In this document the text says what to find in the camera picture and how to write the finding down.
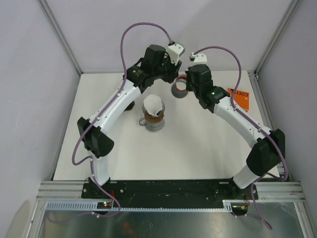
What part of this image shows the clear ribbed glass dripper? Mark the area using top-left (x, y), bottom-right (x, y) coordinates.
top-left (142, 102), bottom-right (164, 116)

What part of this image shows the white paper coffee filter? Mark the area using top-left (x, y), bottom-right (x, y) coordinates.
top-left (143, 94), bottom-right (163, 117)

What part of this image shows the grey cable duct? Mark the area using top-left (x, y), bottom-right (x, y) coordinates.
top-left (46, 200), bottom-right (250, 212)

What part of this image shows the dark olive dripper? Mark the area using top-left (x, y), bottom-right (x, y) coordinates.
top-left (124, 101), bottom-right (135, 111)

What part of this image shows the orange coffee filter box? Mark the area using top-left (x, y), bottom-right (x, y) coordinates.
top-left (234, 90), bottom-right (250, 112)

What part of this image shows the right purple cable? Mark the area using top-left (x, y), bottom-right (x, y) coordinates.
top-left (192, 46), bottom-right (290, 230)

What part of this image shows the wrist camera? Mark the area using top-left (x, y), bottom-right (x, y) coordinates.
top-left (189, 53), bottom-right (208, 65)
top-left (166, 43), bottom-right (185, 65)

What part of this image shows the clear glass server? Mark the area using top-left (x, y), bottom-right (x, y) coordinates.
top-left (139, 118), bottom-right (165, 132)

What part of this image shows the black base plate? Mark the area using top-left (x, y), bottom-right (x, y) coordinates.
top-left (81, 178), bottom-right (258, 209)

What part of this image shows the aluminium frame rail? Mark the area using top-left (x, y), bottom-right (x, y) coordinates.
top-left (37, 180), bottom-right (305, 202)

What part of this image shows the brown dripper ring holder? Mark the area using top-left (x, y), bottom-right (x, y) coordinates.
top-left (144, 112), bottom-right (164, 123)

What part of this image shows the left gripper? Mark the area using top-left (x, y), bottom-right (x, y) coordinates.
top-left (153, 52), bottom-right (182, 84)

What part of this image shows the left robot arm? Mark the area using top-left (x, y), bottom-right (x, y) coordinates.
top-left (77, 43), bottom-right (185, 198)

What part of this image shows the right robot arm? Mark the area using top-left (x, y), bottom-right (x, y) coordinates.
top-left (186, 64), bottom-right (285, 199)

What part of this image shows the red and grey carafe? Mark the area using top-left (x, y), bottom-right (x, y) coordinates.
top-left (171, 74), bottom-right (188, 99)

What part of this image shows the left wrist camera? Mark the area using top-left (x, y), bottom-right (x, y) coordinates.
top-left (166, 43), bottom-right (185, 65)

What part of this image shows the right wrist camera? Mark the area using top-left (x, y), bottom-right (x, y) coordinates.
top-left (189, 53), bottom-right (208, 65)

